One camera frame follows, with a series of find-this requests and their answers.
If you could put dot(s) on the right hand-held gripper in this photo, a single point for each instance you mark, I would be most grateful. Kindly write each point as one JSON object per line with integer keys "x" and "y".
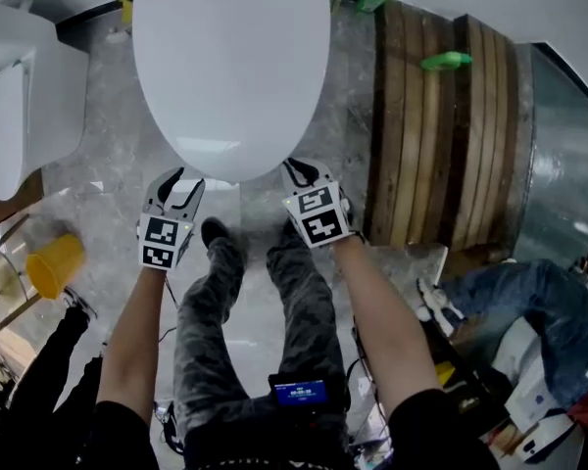
{"x": 321, "y": 216}

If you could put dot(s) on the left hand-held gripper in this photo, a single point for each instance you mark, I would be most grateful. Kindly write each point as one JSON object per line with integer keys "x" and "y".
{"x": 164, "y": 240}

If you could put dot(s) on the white plastic curved appliance part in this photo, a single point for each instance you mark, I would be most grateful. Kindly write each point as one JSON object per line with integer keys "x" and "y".
{"x": 230, "y": 76}

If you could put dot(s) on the person's left forearm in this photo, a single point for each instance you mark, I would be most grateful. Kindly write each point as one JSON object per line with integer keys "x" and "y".
{"x": 132, "y": 350}

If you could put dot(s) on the person's right forearm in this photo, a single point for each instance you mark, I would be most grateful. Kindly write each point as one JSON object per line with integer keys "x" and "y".
{"x": 382, "y": 331}

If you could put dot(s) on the white tank toilet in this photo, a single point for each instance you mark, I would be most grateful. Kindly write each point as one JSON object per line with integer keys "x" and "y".
{"x": 24, "y": 106}

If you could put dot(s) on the person's right black shoe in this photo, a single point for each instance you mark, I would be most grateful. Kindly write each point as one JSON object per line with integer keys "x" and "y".
{"x": 290, "y": 225}

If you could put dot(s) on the person's black shoe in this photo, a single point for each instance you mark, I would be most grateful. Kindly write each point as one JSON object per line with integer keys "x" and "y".
{"x": 290, "y": 225}
{"x": 214, "y": 230}

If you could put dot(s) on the person's left black shoe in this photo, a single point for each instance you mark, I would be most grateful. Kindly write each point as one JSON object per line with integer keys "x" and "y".
{"x": 214, "y": 230}

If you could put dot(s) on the person's right leg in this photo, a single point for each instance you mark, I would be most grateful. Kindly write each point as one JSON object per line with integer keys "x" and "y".
{"x": 304, "y": 311}

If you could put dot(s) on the person's leg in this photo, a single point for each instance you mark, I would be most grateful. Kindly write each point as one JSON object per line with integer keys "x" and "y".
{"x": 534, "y": 301}
{"x": 304, "y": 311}
{"x": 206, "y": 336}
{"x": 54, "y": 375}

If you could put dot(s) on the wooden step platform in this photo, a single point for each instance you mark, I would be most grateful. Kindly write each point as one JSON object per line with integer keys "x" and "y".
{"x": 436, "y": 140}

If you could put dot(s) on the yellow plastic bucket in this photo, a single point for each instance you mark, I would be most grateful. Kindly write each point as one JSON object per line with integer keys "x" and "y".
{"x": 54, "y": 267}

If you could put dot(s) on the person's left leg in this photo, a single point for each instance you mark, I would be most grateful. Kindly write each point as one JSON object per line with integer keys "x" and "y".
{"x": 206, "y": 336}

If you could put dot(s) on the brown cardboard box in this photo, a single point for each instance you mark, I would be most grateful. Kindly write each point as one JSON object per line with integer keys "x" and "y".
{"x": 10, "y": 208}

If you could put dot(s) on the small yellow bottle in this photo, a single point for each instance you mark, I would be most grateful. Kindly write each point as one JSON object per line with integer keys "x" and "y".
{"x": 126, "y": 12}

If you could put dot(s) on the round wooden table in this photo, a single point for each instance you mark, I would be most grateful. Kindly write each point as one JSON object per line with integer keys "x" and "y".
{"x": 5, "y": 318}

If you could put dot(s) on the chest-mounted screen device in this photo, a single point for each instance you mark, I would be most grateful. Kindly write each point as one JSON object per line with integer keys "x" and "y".
{"x": 301, "y": 392}

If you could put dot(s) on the grey painted ramp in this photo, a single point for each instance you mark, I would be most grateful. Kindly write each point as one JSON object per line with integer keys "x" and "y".
{"x": 563, "y": 164}

